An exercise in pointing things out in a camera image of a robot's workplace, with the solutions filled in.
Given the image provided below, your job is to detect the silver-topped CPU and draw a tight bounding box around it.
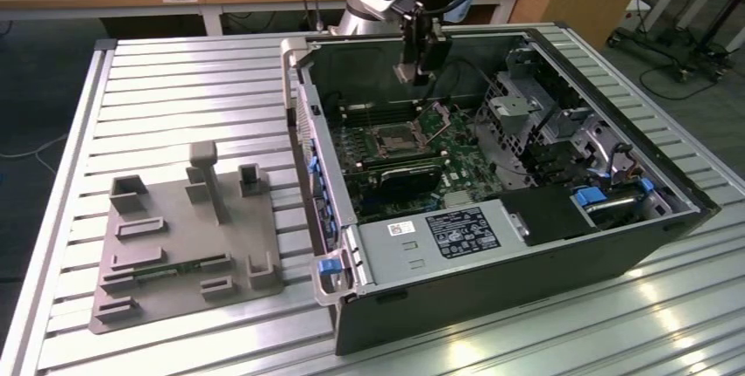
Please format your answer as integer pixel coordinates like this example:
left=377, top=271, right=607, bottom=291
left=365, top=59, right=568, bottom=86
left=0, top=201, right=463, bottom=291
left=393, top=63, right=421, bottom=84

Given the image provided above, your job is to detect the metal socket cover frame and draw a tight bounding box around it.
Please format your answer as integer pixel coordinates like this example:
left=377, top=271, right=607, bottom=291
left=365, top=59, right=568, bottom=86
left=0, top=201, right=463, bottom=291
left=413, top=102, right=453, bottom=136

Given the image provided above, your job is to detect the CPU socket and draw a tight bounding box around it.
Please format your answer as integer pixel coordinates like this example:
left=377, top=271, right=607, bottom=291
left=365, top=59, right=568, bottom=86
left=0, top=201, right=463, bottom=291
left=369, top=121, right=436, bottom=162

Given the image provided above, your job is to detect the metal drive cage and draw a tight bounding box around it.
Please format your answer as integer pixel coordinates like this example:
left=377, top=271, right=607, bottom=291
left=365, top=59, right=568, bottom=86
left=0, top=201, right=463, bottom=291
left=476, top=42, right=592, bottom=189

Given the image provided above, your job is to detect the green motherboard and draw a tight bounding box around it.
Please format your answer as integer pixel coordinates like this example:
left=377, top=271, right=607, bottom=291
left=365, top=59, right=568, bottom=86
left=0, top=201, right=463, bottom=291
left=330, top=99, right=507, bottom=225

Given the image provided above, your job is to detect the black graphics card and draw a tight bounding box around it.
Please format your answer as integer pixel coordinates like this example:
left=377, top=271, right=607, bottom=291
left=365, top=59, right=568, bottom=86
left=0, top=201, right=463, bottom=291
left=367, top=163, right=444, bottom=211

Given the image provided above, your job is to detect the small silver heatsink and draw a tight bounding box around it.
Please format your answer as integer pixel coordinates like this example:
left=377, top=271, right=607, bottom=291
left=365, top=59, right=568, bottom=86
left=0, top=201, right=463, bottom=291
left=441, top=191, right=488, bottom=210

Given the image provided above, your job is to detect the black power supply label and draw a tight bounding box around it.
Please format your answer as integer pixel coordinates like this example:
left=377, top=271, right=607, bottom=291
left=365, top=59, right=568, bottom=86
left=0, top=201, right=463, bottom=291
left=425, top=206, right=503, bottom=260

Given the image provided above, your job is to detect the black plastic shroud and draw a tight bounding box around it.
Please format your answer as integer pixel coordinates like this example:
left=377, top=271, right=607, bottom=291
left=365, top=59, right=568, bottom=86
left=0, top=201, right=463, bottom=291
left=497, top=184, right=601, bottom=249

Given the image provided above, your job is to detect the silver power supply unit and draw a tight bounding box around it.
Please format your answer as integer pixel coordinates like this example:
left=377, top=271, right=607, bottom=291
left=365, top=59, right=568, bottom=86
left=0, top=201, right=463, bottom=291
left=354, top=198, right=529, bottom=289

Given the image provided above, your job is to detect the blue case latch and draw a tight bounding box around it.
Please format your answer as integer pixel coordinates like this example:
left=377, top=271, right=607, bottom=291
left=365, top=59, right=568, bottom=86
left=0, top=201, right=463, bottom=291
left=314, top=256, right=342, bottom=277

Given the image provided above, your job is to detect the black open PC case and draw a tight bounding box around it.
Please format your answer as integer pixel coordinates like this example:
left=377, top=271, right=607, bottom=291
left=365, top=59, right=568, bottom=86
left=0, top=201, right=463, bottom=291
left=277, top=26, right=722, bottom=358

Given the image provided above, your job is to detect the grey parts rack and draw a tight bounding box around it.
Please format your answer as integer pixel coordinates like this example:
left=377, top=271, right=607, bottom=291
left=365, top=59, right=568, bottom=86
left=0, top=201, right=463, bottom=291
left=86, top=140, right=286, bottom=336

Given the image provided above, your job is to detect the green RAM stick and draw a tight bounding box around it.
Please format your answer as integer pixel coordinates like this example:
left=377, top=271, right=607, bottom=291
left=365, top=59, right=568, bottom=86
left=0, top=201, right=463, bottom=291
left=132, top=260, right=205, bottom=284

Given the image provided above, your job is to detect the grey plastic bracket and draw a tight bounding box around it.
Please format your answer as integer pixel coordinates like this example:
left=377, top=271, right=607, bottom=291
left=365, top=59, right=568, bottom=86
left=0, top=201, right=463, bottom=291
left=489, top=95, right=535, bottom=133

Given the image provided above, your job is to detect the multicolour wire bundle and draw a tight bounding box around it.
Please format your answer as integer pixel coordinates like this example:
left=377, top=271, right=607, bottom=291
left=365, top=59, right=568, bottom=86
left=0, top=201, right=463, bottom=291
left=601, top=142, right=642, bottom=186

